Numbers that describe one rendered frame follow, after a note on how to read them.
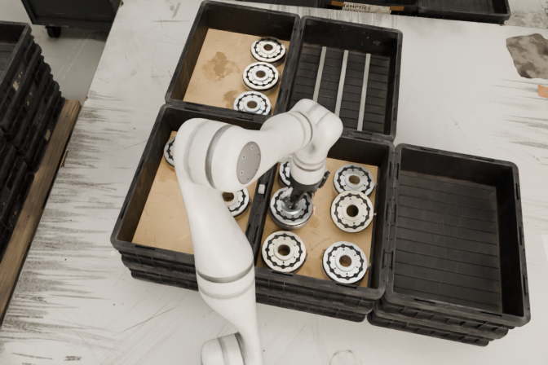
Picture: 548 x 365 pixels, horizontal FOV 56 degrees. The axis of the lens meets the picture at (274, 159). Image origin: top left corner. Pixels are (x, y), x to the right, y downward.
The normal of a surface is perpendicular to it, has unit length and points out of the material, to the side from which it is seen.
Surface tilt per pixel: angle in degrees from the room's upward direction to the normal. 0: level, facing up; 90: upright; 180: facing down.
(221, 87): 0
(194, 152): 41
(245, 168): 71
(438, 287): 0
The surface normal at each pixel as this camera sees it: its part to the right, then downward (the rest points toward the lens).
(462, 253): 0.04, -0.53
